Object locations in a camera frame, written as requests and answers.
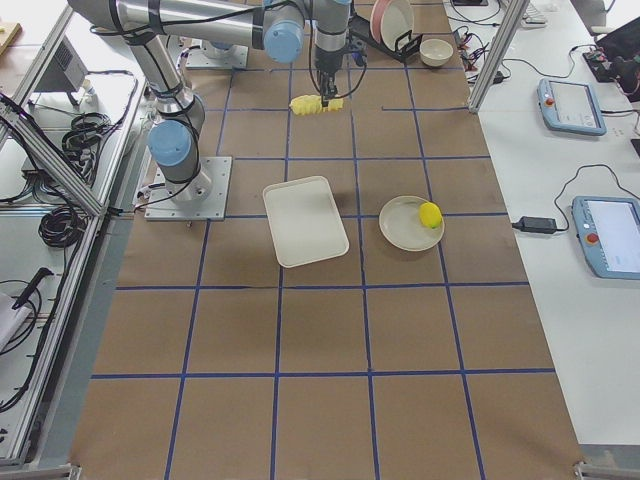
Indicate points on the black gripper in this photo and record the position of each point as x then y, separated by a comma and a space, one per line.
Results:
327, 64

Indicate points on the yellow bread loaf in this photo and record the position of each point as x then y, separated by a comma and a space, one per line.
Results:
312, 104

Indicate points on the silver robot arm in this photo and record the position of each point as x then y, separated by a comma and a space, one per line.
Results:
276, 27

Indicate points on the pink plate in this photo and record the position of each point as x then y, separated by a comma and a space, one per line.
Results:
377, 14

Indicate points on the cream round plate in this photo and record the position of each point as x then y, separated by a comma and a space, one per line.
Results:
400, 225

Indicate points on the cream bowl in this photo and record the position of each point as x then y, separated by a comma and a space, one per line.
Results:
435, 52

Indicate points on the white rectangular tray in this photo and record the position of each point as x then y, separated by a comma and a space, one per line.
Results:
304, 222

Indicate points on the yellow lemon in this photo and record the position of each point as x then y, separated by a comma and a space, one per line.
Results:
430, 215

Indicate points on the upper teach pendant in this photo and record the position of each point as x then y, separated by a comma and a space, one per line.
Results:
570, 107

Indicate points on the teach pendant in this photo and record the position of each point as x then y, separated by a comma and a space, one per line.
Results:
570, 107
608, 233

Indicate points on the black power adapter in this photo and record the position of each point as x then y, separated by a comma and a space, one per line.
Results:
542, 225

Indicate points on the lower teach pendant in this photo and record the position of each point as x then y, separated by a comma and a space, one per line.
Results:
608, 233

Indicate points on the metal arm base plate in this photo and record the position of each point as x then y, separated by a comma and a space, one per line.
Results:
204, 198

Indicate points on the aluminium frame post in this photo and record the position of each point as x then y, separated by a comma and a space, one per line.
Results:
497, 51

